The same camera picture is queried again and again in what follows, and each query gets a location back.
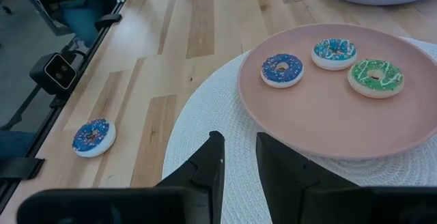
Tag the pink round plate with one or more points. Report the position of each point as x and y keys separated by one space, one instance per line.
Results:
x=324 y=121

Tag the black table-level camera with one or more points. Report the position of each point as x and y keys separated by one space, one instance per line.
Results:
x=54 y=73

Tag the black metal table frame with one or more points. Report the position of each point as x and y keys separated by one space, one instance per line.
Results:
x=39 y=133

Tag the small green iced donut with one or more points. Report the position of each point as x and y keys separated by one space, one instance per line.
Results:
x=362 y=80

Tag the small purple sprinkled donut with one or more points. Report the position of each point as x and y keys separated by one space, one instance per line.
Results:
x=102 y=139
x=271 y=71

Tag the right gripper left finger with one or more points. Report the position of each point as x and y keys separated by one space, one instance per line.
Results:
x=208 y=169

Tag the person's leg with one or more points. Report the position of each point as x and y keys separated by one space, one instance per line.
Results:
x=13 y=143
x=82 y=19

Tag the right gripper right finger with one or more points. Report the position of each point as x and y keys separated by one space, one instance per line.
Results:
x=283 y=179

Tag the white round woven placemat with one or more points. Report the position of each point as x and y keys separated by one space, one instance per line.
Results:
x=205 y=108

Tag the small teal iced donut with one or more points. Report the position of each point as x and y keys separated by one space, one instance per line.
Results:
x=324 y=52

